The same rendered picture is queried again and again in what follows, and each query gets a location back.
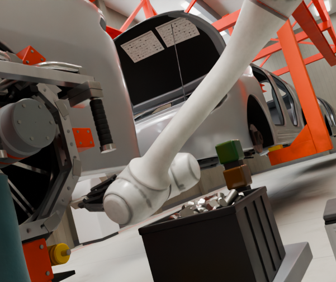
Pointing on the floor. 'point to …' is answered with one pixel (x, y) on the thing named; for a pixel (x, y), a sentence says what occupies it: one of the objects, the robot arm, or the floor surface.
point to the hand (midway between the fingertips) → (80, 202)
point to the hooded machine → (91, 217)
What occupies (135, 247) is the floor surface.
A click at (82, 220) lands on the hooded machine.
